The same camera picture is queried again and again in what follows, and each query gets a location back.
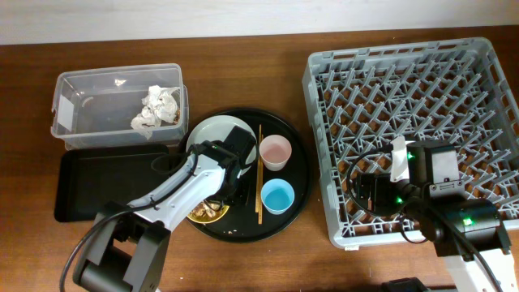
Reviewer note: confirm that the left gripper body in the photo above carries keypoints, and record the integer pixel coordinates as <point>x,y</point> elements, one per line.
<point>230,193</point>

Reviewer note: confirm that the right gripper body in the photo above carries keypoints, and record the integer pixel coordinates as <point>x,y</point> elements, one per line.
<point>386,195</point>

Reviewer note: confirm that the pale grey plate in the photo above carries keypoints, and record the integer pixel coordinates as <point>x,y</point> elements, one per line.
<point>215,128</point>

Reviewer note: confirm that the wooden chopstick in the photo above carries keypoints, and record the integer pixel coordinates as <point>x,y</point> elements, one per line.
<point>260,184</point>
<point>258,152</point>

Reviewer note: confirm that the pink cup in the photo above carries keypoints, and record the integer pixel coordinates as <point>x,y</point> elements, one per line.
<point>275,151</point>

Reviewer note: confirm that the yellow bowl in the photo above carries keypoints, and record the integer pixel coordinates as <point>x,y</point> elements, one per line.
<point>208,221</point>

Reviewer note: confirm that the blue cup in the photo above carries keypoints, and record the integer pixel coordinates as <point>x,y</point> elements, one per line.
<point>277,196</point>

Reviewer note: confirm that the food scraps pile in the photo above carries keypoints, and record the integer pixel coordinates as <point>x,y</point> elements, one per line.
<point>207,209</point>

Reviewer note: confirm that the white napkin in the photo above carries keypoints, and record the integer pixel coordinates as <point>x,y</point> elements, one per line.
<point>159,106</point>

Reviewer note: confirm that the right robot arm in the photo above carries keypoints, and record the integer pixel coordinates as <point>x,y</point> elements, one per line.
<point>424,185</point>

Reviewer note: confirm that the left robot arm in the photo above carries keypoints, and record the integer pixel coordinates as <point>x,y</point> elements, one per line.
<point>126,247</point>

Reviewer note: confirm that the grey dishwasher rack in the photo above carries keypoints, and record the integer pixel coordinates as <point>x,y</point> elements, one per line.
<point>360,99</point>

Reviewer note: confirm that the round black serving tray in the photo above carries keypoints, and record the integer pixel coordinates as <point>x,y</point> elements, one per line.
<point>241,224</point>

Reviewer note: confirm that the clear plastic storage bin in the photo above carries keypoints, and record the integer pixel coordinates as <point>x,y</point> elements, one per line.
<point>94,108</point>

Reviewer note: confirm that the black rectangular tray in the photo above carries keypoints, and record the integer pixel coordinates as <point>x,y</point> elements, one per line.
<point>90,178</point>

